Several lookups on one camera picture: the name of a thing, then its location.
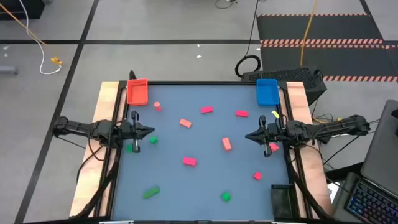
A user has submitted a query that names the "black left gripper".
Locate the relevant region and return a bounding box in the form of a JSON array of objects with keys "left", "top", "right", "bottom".
[{"left": 119, "top": 111, "right": 156, "bottom": 154}]

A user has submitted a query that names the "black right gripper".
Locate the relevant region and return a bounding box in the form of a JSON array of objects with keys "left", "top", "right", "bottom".
[{"left": 244, "top": 114, "right": 289, "bottom": 158}]

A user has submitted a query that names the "long green block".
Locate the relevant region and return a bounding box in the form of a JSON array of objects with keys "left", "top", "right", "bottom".
[{"left": 142, "top": 185, "right": 161, "bottom": 200}]

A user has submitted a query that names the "orange plastic basket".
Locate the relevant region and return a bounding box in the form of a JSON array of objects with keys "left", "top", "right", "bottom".
[{"left": 126, "top": 78, "right": 149, "bottom": 106}]

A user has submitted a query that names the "blue plastic basket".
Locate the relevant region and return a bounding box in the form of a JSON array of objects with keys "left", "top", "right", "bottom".
[{"left": 256, "top": 78, "right": 280, "bottom": 107}]

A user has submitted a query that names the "wooden table side board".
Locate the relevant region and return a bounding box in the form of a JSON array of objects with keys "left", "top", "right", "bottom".
[
  {"left": 285, "top": 81, "right": 333, "bottom": 218},
  {"left": 68, "top": 81, "right": 121, "bottom": 217}
]

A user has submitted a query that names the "black plastic basket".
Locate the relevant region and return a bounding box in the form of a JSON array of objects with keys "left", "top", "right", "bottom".
[{"left": 269, "top": 184, "right": 295, "bottom": 219}]

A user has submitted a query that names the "black mat with hazard stripes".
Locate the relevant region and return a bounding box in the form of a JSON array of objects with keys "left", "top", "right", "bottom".
[{"left": 256, "top": 12, "right": 398, "bottom": 83}]

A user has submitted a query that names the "grey laptop with lit keyboard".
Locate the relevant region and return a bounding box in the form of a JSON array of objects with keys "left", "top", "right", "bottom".
[{"left": 331, "top": 98, "right": 398, "bottom": 224}]

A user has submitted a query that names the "grey floor object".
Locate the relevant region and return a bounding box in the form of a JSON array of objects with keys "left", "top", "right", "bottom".
[{"left": 0, "top": 65, "right": 19, "bottom": 76}]

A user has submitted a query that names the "black box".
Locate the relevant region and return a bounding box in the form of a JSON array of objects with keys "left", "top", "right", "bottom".
[{"left": 0, "top": 0, "right": 45, "bottom": 21}]

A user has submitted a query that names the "black table frame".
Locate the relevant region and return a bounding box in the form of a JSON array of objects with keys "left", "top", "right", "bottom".
[{"left": 70, "top": 70, "right": 335, "bottom": 224}]

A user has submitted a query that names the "black cable with coil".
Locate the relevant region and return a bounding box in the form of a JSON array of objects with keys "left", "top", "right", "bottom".
[{"left": 234, "top": 0, "right": 262, "bottom": 78}]

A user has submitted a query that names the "yellow cable with yellow plug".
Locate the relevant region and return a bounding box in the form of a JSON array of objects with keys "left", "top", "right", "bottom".
[{"left": 0, "top": 2, "right": 65, "bottom": 67}]

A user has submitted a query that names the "yellow hanging cable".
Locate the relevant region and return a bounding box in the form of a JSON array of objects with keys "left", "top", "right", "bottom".
[{"left": 299, "top": 0, "right": 320, "bottom": 67}]

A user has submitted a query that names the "white cable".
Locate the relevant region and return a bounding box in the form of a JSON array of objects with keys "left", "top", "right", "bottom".
[{"left": 18, "top": 0, "right": 63, "bottom": 75}]

